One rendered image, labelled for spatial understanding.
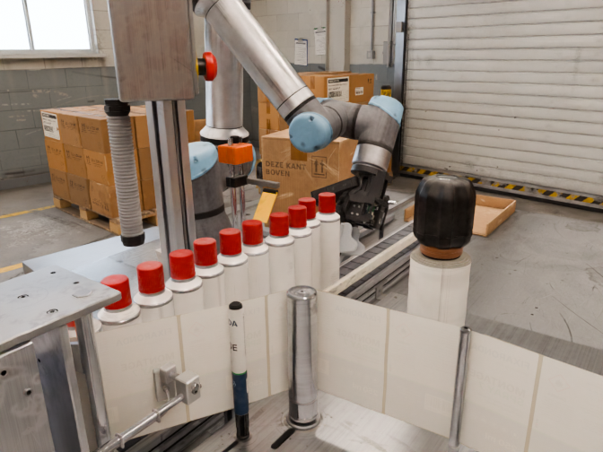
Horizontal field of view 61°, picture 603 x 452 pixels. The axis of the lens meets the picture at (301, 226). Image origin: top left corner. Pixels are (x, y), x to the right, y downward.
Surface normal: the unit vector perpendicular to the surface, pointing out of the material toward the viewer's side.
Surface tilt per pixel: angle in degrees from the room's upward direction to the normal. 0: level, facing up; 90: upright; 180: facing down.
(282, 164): 90
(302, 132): 93
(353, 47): 90
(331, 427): 0
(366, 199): 60
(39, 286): 0
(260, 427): 0
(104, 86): 90
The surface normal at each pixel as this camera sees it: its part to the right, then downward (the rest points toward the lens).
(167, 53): 0.32, 0.30
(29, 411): 0.81, 0.18
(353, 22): -0.70, 0.23
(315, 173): -0.45, 0.29
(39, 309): -0.01, -0.95
